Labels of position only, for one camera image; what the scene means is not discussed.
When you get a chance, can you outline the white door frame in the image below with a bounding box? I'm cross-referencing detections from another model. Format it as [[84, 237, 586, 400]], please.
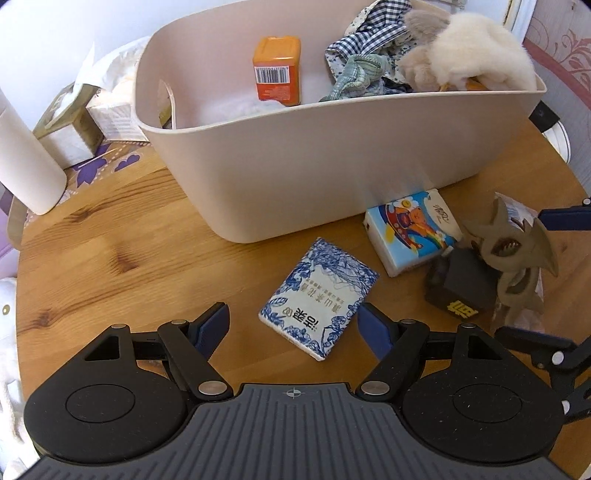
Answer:
[[505, 0, 539, 44]]

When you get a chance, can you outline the cream thermos bottle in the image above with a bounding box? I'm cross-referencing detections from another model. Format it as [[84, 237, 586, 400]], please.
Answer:
[[0, 85, 68, 216]]

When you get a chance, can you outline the beige plastic storage bin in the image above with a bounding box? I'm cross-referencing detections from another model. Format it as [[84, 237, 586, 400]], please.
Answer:
[[133, 0, 548, 244]]

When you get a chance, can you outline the gold tissue box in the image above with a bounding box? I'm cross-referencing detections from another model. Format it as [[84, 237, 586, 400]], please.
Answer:
[[32, 42, 106, 169]]

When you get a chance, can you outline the navy checked scrunchie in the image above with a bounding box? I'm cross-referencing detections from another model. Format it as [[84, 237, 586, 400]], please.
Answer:
[[324, 21, 416, 95]]

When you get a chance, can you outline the cartoon printed tissue pack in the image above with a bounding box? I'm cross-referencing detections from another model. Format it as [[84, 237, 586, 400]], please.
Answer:
[[363, 189, 464, 278]]

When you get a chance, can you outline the cream soft tissue pack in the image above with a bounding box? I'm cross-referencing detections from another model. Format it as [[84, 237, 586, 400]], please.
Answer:
[[85, 39, 153, 145]]

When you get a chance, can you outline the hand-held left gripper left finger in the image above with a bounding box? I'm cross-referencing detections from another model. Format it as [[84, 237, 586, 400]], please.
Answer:
[[78, 301, 234, 401]]

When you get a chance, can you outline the white plush toy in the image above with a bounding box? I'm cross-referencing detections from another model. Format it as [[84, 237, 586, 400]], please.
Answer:
[[0, 277, 28, 453]]

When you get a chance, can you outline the wooden desktop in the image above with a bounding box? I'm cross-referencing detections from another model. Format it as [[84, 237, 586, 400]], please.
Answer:
[[14, 111, 591, 480]]

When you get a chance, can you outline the black case with purple print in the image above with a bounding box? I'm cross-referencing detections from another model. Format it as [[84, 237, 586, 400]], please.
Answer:
[[530, 102, 563, 134]]

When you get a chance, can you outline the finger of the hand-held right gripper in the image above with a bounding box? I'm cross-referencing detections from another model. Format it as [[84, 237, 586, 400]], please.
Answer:
[[494, 324, 591, 428], [538, 198, 591, 232]]

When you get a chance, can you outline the clear plastic wrapper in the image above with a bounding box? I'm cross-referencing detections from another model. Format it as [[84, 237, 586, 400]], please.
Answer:
[[489, 191, 548, 333]]

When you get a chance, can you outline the green knit scrunchie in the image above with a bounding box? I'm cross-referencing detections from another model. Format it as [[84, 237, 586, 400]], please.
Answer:
[[318, 54, 386, 103]]

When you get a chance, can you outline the black box with yellow print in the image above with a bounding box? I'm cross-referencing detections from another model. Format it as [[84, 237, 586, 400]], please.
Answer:
[[425, 249, 502, 319]]

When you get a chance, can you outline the orange box with barcode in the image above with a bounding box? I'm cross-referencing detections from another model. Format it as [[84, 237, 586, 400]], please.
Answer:
[[252, 36, 302, 106]]

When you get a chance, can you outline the blue white floral tissue pack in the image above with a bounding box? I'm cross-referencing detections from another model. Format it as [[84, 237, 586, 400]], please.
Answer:
[[259, 237, 380, 363]]

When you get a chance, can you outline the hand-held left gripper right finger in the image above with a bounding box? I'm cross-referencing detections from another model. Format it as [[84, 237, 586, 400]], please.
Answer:
[[355, 301, 509, 401]]

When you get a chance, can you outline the cream fluffy scrunchie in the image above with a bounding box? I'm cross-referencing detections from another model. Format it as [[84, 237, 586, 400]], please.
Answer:
[[429, 13, 539, 92]]

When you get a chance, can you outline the purple floral mat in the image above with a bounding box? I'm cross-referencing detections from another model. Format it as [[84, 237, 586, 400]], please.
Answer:
[[25, 138, 155, 217]]

